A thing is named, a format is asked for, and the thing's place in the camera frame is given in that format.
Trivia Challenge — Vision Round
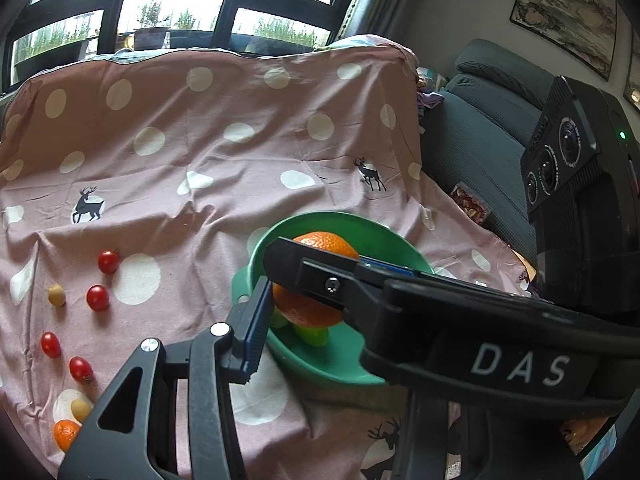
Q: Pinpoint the grey sofa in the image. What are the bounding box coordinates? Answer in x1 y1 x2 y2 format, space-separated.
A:
422 39 556 261

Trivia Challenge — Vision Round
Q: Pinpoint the pink spotted soft object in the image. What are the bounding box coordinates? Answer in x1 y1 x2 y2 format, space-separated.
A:
562 412 618 463

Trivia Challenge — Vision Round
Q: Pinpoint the potted plant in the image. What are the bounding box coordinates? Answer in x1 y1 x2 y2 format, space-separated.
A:
134 2 169 51

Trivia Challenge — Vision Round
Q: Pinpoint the pile of pastel clothes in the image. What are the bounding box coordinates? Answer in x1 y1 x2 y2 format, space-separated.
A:
415 65 446 136

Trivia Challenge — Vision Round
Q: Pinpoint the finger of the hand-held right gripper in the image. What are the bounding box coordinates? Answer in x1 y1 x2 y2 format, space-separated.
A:
263 236 436 338
358 255 436 279

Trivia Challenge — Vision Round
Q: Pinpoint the black framed window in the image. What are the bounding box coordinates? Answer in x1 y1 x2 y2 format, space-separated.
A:
0 0 353 88

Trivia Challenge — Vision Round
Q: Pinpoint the pink dotted deer blanket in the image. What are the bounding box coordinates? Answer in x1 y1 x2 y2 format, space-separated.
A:
0 35 541 480

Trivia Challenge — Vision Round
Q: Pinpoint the orange mandarin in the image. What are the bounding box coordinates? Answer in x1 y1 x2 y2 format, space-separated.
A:
272 231 361 328
52 419 82 453

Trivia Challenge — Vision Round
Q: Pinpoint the green plastic basin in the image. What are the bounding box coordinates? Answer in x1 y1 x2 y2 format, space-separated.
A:
231 211 436 387

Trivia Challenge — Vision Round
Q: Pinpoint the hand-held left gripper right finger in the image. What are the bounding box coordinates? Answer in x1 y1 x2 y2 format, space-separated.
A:
390 387 586 480

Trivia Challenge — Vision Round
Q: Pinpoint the clear snack packet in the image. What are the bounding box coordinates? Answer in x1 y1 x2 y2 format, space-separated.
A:
450 182 492 224

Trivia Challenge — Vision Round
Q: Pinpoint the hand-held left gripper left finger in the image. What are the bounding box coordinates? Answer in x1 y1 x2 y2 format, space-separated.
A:
59 276 273 480

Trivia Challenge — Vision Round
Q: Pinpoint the landscape wall painting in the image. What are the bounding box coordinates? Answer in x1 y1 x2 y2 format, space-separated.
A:
510 0 619 82

